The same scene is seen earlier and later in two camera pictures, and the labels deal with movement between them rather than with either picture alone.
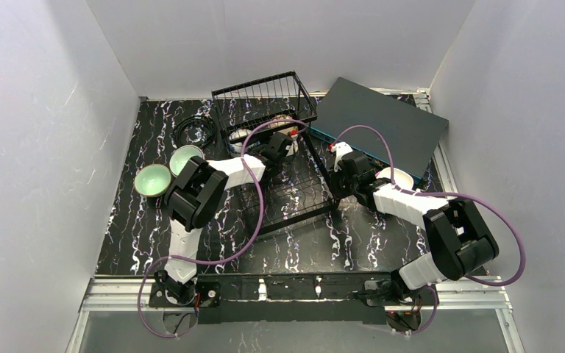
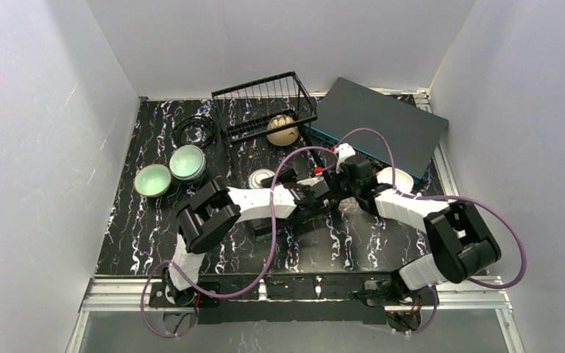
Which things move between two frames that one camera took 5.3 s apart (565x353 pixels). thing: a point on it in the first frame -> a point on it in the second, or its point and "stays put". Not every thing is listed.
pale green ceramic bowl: [152, 180] stays put
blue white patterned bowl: [237, 147] -> [256, 177]
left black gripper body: [285, 145] -> [273, 222]
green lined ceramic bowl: [182, 155] stays put
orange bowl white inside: [402, 179] stays put
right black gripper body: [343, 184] stays put
